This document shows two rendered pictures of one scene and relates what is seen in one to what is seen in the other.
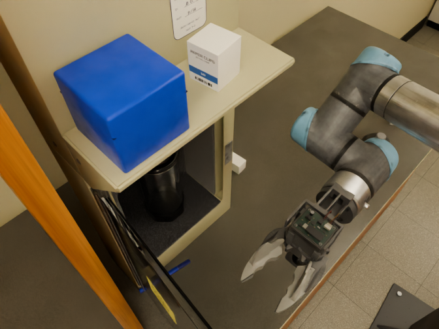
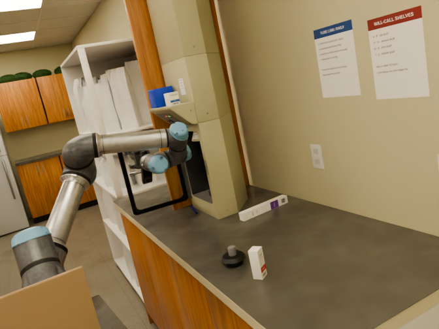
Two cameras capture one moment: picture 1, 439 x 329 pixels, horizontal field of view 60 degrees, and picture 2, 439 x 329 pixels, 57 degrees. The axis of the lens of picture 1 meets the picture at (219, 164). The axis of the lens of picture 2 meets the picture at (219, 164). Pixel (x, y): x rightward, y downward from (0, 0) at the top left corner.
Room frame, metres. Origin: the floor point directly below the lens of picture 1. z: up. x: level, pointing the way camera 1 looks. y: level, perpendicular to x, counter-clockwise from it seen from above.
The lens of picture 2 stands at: (1.24, -1.74, 1.59)
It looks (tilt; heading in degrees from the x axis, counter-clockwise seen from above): 12 degrees down; 111
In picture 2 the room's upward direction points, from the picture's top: 12 degrees counter-clockwise
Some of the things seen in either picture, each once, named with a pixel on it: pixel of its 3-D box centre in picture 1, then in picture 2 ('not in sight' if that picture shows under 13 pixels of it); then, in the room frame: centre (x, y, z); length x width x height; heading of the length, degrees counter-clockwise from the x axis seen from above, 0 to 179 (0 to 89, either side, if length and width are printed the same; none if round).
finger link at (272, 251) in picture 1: (262, 254); not in sight; (0.24, -0.07, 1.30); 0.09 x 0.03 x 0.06; 122
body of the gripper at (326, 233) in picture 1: (319, 224); (144, 159); (0.29, -0.16, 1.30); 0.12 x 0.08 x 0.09; 137
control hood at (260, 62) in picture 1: (191, 118); (172, 115); (0.38, 0.04, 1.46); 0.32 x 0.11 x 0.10; 135
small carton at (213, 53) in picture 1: (214, 57); (172, 98); (0.42, 0.01, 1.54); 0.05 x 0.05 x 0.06; 53
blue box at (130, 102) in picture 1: (127, 102); (161, 96); (0.32, 0.11, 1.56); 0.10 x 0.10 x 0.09; 45
